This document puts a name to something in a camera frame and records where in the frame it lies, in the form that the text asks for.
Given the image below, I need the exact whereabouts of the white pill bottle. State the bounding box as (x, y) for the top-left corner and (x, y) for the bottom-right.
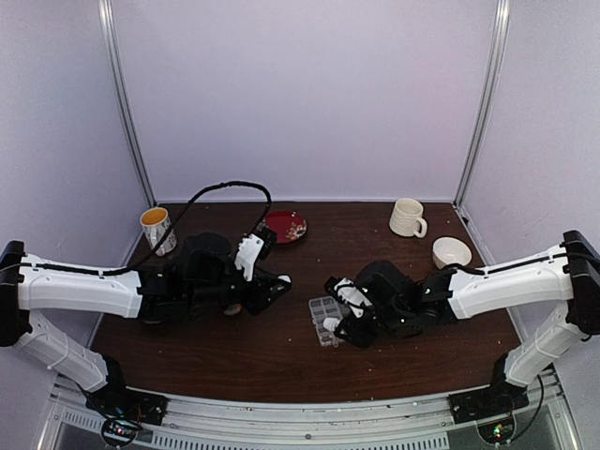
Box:
(322, 317), (340, 332)

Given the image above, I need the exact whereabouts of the cream textured mug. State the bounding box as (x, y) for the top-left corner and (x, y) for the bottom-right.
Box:
(389, 198), (428, 238)

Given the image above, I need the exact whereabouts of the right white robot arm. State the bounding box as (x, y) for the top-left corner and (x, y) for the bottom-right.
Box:
(323, 231), (599, 414)

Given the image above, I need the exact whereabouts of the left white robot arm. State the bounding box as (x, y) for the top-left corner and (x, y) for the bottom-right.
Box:
(1, 232), (292, 416)

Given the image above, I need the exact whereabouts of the front aluminium rail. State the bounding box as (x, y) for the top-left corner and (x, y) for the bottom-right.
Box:
(33, 382), (583, 449)

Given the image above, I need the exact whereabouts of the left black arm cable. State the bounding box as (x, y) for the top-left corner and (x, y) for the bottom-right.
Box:
(126, 180), (274, 273)

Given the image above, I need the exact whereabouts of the right aluminium frame post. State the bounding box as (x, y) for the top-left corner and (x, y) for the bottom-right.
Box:
(454, 0), (511, 209)

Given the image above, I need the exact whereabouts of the aluminium frame post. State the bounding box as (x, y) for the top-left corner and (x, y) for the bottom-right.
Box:
(454, 0), (511, 209)
(97, 0), (157, 206)

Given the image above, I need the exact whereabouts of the white small bowl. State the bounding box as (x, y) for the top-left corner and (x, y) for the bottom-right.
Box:
(432, 236), (473, 269)

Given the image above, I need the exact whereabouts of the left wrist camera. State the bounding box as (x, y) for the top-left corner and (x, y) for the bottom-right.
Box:
(234, 226), (278, 281)

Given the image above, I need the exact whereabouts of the yellow interior floral mug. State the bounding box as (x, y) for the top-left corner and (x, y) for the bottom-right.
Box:
(140, 207), (177, 257)

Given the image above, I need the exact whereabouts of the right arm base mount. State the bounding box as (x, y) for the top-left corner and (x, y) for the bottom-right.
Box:
(448, 353), (530, 424)

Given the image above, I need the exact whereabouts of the clear plastic pill organizer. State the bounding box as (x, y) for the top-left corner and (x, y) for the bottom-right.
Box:
(307, 295), (351, 349)

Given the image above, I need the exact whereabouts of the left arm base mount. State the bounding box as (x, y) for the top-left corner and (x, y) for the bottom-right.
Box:
(84, 355), (168, 426)

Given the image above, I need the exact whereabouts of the left aluminium frame post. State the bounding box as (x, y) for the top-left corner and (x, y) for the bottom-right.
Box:
(97, 0), (157, 206)

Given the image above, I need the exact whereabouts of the red floral plate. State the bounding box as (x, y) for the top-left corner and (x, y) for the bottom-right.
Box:
(264, 211), (308, 245)

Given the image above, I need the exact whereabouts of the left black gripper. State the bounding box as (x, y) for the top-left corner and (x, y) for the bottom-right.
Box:
(187, 265), (291, 317)

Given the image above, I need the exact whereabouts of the grey lid pill bottle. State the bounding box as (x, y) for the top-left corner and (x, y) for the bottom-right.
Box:
(223, 304), (243, 317)

